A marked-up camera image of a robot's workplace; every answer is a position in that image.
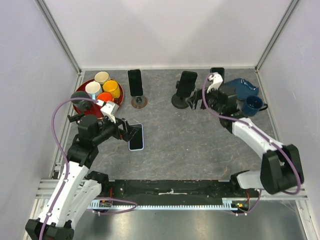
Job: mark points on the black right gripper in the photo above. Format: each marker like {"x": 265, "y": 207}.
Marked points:
{"x": 192, "y": 100}

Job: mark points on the dark blue ceramic mug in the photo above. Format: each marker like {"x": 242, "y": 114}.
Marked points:
{"x": 252, "y": 105}

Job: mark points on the black round-base phone stand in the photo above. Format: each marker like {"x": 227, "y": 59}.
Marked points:
{"x": 75, "y": 118}

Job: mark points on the black phone on wooden stand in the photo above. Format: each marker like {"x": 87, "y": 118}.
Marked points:
{"x": 135, "y": 82}

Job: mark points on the white mug blue handle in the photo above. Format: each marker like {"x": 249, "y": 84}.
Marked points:
{"x": 93, "y": 89}

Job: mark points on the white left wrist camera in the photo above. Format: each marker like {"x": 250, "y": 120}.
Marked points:
{"x": 108, "y": 109}

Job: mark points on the aluminium corner frame post right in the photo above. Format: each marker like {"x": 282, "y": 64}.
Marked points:
{"x": 293, "y": 4}

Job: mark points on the light blue cased phone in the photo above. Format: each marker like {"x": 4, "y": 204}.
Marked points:
{"x": 137, "y": 141}

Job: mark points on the aluminium front frame rail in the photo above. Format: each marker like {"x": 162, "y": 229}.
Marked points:
{"x": 46, "y": 188}

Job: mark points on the aluminium corner frame post left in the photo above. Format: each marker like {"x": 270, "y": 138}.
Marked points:
{"x": 43, "y": 7}

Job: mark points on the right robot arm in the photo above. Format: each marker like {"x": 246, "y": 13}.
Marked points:
{"x": 281, "y": 169}

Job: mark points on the dark green mug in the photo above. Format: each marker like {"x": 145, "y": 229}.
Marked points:
{"x": 81, "y": 104}

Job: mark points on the light blue cable duct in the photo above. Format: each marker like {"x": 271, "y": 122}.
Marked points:
{"x": 106, "y": 204}

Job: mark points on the aluminium corner frame post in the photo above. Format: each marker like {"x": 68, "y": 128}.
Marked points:
{"x": 43, "y": 7}
{"x": 293, "y": 4}

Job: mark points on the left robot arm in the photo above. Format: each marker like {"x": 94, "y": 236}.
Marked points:
{"x": 77, "y": 186}

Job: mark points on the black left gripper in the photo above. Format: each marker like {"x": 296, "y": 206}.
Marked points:
{"x": 126, "y": 133}

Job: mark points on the orange mug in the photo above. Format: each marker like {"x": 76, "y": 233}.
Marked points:
{"x": 106, "y": 96}

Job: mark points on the black phone on white stand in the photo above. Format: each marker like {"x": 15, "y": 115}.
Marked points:
{"x": 219, "y": 70}

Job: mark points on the round wooden phone stand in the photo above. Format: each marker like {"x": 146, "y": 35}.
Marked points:
{"x": 139, "y": 102}

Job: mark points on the cream beige mug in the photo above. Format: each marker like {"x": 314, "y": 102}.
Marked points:
{"x": 102, "y": 77}

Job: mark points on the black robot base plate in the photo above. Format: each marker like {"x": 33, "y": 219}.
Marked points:
{"x": 174, "y": 192}

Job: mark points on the yellow mug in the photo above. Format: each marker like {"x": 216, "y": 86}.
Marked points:
{"x": 112, "y": 87}

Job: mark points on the blue shell-shaped plate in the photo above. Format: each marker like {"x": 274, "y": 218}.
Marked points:
{"x": 243, "y": 88}

